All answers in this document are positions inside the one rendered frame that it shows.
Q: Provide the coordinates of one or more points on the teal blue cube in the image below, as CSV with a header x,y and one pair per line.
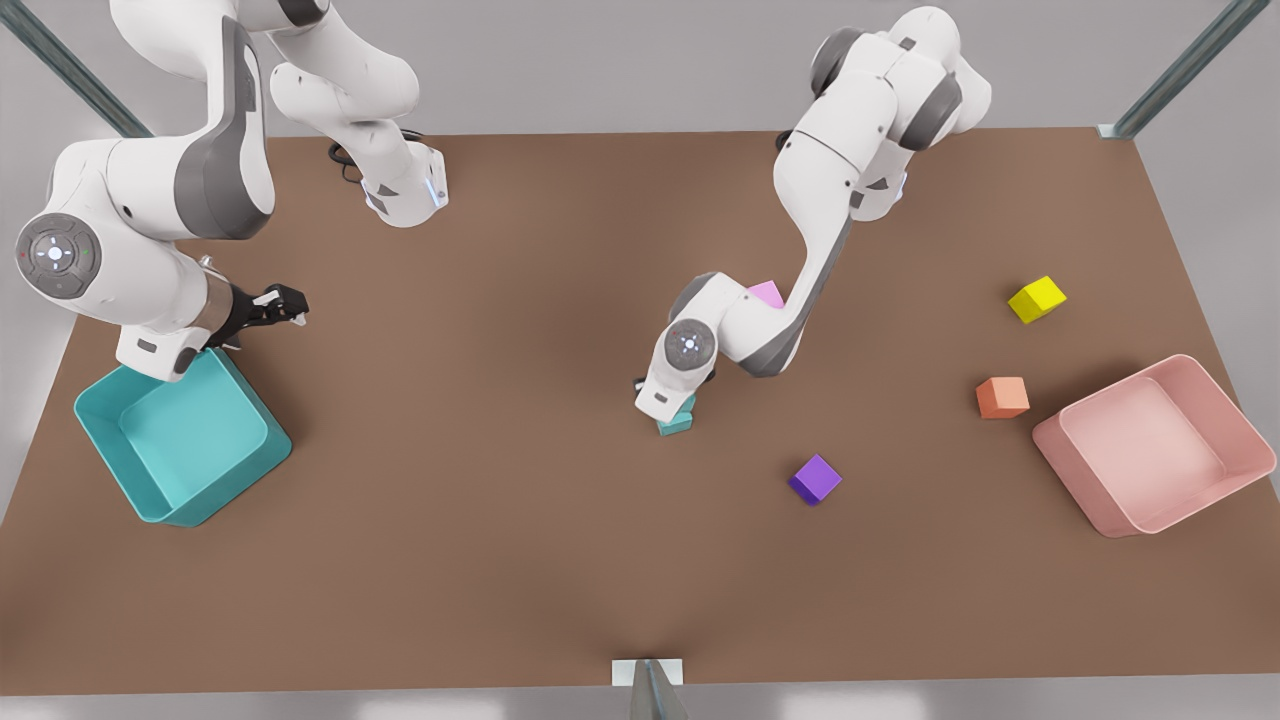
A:
x,y
675,425
688,403

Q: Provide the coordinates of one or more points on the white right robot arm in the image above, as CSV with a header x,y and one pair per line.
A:
x,y
130,180

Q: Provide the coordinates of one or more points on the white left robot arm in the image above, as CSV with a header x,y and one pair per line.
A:
x,y
830,190

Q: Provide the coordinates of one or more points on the teal square tray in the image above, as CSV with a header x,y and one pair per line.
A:
x,y
185,445

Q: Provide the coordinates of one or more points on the pink cube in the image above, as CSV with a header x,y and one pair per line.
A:
x,y
768,293

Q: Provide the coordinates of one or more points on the purple cube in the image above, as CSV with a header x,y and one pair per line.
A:
x,y
815,480

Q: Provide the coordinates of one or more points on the orange cube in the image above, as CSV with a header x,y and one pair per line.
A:
x,y
1002,397

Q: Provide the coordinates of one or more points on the yellow cube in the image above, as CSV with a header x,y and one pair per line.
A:
x,y
1037,299

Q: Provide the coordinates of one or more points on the pink square tray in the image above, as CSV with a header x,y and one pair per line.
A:
x,y
1150,450

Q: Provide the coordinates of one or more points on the silver frame post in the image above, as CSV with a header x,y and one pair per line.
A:
x,y
1180,70
650,690
75,68

